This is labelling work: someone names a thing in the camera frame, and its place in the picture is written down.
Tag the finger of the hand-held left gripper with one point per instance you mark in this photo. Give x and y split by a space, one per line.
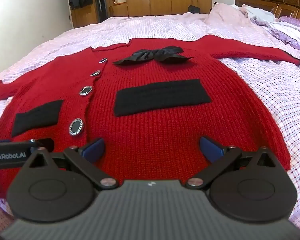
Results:
43 143
0 141

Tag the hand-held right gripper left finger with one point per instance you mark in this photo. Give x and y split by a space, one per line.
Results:
94 149

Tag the red knitted cardigan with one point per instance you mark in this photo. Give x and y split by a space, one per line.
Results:
152 130

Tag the purple checked bed sheet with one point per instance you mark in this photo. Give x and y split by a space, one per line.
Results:
165 27

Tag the black bag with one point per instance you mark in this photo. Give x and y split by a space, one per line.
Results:
196 9

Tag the pink quilt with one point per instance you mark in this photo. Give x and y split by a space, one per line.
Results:
225 15

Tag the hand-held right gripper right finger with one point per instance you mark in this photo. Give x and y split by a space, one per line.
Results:
210 148

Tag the purple ruffled cloth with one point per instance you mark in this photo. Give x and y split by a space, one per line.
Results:
290 21

